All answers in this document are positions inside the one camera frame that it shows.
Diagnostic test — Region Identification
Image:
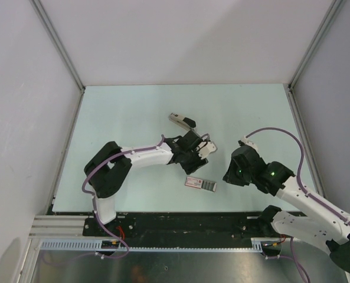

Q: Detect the staple box with staples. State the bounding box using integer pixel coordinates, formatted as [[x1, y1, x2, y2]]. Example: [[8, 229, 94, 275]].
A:
[[185, 176, 217, 192]]

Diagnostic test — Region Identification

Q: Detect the beige black stapler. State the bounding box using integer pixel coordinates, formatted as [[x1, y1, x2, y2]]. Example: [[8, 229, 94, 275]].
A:
[[168, 113, 197, 131]]

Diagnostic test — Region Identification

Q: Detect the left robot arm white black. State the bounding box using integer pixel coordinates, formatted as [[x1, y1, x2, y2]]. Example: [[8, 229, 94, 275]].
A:
[[81, 136, 217, 236]]

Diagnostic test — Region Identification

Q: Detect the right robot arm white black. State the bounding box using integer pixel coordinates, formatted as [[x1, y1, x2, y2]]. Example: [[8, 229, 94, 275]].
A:
[[223, 145, 350, 273]]

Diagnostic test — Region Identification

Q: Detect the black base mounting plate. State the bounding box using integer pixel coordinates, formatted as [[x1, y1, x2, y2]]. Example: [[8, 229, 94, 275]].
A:
[[83, 212, 285, 249]]

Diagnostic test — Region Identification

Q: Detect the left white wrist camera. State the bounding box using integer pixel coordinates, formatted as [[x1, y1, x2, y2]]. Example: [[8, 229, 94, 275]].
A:
[[197, 140, 217, 159]]

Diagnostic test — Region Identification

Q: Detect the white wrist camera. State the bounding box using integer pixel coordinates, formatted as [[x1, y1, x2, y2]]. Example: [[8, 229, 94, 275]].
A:
[[197, 140, 217, 159], [238, 136, 259, 151]]

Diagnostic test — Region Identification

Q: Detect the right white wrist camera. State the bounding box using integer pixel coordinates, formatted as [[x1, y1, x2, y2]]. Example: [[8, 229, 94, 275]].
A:
[[238, 136, 259, 151]]

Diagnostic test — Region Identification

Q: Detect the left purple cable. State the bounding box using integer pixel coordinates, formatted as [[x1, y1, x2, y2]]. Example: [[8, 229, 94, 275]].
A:
[[81, 133, 212, 260]]

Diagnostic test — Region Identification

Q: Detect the aluminium frame rail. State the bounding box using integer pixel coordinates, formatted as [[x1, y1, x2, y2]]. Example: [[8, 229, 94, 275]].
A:
[[30, 215, 89, 238]]

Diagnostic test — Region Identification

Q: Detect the white slotted cable duct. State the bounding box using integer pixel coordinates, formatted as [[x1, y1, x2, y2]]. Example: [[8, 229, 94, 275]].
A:
[[40, 238, 282, 254]]

